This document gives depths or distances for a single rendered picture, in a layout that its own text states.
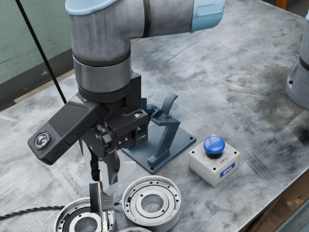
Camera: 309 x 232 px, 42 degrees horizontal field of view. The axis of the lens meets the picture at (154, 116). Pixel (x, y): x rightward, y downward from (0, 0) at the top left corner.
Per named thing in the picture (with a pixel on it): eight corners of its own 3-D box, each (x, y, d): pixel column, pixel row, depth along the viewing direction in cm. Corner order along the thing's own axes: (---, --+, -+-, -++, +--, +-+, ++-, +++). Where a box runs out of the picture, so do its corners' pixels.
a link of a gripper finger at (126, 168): (143, 190, 66) (139, 146, 61) (113, 208, 63) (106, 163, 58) (132, 181, 69) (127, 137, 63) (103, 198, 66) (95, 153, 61)
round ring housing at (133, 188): (186, 192, 75) (185, 178, 72) (177, 242, 68) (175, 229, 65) (133, 185, 77) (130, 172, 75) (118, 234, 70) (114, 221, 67)
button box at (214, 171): (214, 188, 75) (214, 172, 72) (188, 167, 79) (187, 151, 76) (243, 165, 79) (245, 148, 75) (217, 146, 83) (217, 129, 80)
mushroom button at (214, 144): (214, 171, 75) (214, 153, 72) (199, 159, 77) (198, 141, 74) (228, 159, 77) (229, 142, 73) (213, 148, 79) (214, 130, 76)
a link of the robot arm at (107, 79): (92, 74, 48) (59, 47, 52) (95, 105, 50) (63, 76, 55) (142, 55, 51) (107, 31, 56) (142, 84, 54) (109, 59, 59)
